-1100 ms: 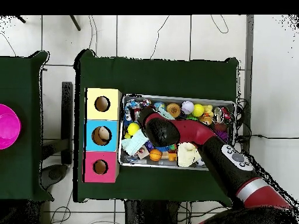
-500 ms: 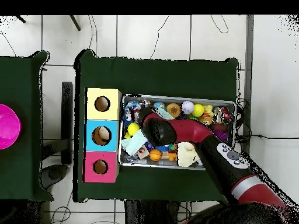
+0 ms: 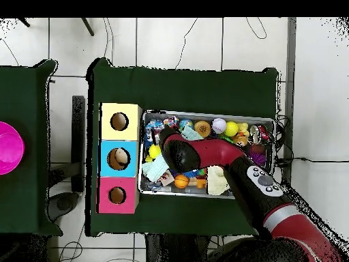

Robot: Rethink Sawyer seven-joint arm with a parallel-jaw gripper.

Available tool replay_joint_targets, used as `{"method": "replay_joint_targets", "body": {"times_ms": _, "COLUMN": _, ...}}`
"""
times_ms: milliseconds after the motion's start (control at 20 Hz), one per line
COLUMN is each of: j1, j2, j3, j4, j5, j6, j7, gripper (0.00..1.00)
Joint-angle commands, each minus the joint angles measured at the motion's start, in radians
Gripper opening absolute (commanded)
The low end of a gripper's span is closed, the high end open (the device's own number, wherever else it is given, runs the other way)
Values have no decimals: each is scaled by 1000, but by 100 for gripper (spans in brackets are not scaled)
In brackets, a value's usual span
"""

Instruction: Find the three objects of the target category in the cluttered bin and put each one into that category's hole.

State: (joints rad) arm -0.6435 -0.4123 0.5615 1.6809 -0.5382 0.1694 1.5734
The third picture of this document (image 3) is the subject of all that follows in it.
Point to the toy burger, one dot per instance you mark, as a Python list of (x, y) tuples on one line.
[(202, 128)]

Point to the light blue cloth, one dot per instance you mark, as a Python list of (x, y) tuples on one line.
[(156, 169)]

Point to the cream yellow cloth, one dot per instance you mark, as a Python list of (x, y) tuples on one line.
[(216, 181)]

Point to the shallow clear mesh bin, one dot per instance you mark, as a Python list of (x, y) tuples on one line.
[(177, 192)]

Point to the crushed red soda can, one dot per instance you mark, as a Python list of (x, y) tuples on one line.
[(261, 133)]

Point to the black flat panel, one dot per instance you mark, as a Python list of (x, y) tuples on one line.
[(78, 136)]

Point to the yellow tennis ball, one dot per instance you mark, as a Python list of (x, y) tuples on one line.
[(231, 128)]

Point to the purple spiky ball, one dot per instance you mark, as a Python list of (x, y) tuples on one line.
[(257, 159)]

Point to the smooth yellow ball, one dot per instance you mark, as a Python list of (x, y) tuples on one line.
[(155, 151)]

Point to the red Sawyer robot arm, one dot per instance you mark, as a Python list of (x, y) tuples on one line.
[(212, 152)]

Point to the dark green tablecloth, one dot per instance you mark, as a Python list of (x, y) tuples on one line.
[(24, 95), (190, 90)]

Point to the grey round stand base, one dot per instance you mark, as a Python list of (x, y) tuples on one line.
[(64, 204)]

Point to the small orange basketball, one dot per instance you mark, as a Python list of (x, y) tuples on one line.
[(181, 181)]

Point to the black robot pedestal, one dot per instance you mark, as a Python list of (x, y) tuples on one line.
[(174, 249)]

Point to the wooden box with three holes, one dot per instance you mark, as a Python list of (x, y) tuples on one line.
[(120, 136)]

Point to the pink plastic bowl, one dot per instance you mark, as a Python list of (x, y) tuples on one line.
[(11, 147)]

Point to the white baseball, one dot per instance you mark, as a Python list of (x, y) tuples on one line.
[(219, 126)]

